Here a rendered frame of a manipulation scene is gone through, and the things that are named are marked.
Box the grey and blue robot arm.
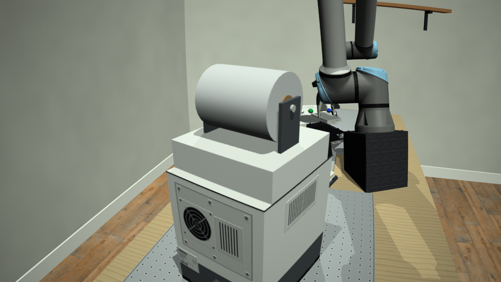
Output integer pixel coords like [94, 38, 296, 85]
[312, 0, 395, 133]

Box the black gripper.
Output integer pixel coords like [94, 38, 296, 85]
[316, 93, 340, 119]

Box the grey button panel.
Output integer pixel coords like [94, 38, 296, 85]
[300, 105, 332, 124]

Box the white horizontal roll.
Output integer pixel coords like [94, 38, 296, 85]
[195, 64, 303, 142]

